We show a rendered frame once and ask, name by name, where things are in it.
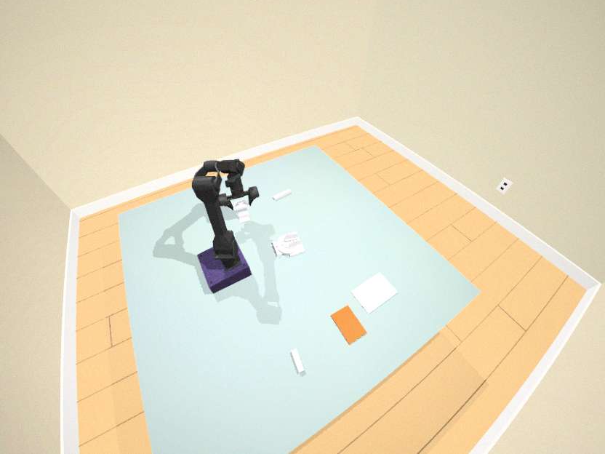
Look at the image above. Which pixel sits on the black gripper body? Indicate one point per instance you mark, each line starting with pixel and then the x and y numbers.
pixel 238 193

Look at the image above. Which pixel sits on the orange flat rectangular plate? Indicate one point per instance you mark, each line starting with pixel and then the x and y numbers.
pixel 349 325

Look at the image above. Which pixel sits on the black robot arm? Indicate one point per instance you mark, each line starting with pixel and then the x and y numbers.
pixel 207 189

